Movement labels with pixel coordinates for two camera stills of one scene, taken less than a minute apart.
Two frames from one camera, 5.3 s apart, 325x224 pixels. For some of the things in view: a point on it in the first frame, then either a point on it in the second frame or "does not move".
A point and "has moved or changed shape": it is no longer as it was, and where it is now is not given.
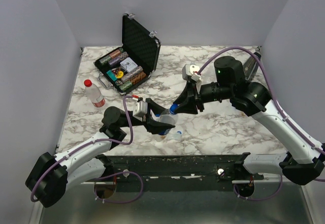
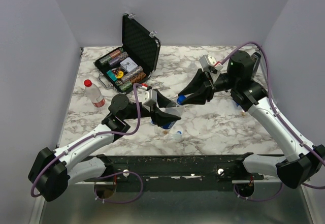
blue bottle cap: (172, 109) has moved or changed shape
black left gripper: (154, 127) → (162, 119)
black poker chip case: (125, 68) does not move
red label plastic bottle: (93, 92) does not move
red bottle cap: (88, 83) does not move
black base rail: (180, 172) does not move
